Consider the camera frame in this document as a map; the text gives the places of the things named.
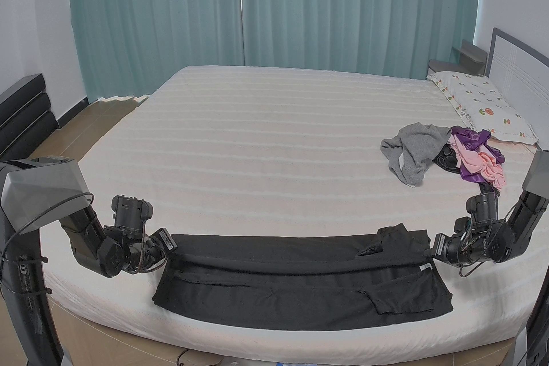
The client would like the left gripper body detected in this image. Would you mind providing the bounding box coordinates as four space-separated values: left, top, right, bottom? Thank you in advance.
128 228 178 273

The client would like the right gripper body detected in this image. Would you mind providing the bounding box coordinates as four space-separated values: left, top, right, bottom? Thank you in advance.
431 232 467 265

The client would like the black T-shirt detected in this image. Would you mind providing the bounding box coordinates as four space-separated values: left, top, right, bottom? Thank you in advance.
152 223 454 332

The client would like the pile of clothes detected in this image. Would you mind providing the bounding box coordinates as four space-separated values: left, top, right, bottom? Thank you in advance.
432 126 507 198

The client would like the bed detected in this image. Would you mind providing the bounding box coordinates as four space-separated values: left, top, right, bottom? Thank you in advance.
43 27 549 355

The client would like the grey garment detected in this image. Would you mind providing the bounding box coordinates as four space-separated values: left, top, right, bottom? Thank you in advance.
381 122 453 187

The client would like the white printed pillow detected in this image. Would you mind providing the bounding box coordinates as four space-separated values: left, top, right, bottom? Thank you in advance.
427 71 539 142

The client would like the grey bedside table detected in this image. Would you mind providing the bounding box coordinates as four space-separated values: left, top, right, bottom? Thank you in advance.
428 39 488 76

